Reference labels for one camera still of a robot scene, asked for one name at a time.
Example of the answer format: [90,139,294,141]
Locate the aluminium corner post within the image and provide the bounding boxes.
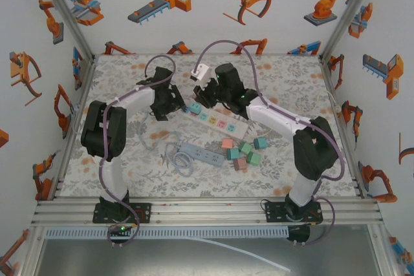
[32,0,98,63]
[318,0,386,63]

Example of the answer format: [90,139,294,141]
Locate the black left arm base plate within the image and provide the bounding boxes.
[93,203,153,224]

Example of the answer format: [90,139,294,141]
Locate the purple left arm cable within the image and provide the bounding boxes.
[98,54,177,248]

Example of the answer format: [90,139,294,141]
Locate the white power strip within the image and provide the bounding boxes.
[180,101,250,138]

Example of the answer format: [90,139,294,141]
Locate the blue power strip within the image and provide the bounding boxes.
[177,142,226,167]

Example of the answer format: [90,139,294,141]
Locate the white plastic tube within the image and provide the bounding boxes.
[190,236,292,273]

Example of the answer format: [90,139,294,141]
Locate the pink plug adapter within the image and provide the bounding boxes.
[231,158,248,173]

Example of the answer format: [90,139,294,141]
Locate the aluminium front frame rail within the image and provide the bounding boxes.
[30,196,384,227]

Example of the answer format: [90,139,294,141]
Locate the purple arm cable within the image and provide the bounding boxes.
[195,39,344,247]
[98,54,177,248]

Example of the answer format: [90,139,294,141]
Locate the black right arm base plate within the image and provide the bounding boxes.
[264,200,321,224]

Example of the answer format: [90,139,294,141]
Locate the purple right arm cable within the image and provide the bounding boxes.
[195,39,344,247]

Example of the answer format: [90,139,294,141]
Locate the floral table mat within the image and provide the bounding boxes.
[61,53,356,198]

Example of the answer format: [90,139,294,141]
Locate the white slotted cable duct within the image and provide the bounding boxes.
[44,226,290,240]

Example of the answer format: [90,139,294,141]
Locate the aluminium side frame rail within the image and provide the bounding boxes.
[318,56,368,199]
[48,56,98,201]

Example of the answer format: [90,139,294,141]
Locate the circuit board with green light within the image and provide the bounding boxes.
[108,224,132,237]

